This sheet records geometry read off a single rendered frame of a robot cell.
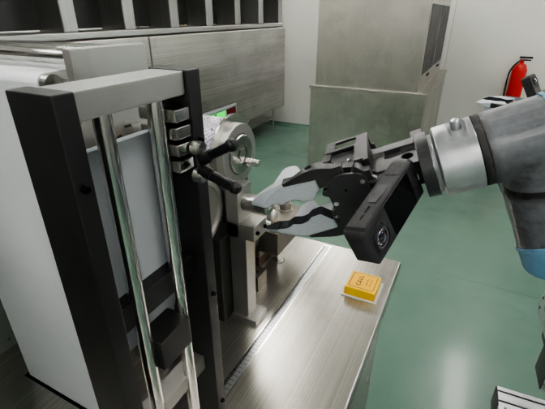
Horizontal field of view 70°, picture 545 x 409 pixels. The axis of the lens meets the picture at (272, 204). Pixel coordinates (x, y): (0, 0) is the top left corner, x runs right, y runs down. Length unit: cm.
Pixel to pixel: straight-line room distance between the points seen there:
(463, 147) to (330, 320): 55
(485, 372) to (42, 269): 194
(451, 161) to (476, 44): 470
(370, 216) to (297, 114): 534
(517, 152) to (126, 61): 41
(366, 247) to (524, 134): 18
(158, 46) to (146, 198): 68
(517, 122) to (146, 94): 34
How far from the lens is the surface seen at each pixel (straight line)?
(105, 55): 47
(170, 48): 108
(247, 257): 77
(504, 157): 43
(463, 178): 43
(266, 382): 76
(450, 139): 43
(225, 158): 70
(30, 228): 58
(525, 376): 226
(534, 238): 48
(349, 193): 44
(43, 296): 65
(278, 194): 45
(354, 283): 94
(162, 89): 38
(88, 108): 32
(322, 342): 83
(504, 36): 510
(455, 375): 212
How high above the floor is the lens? 149
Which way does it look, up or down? 26 degrees down
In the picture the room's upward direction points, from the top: straight up
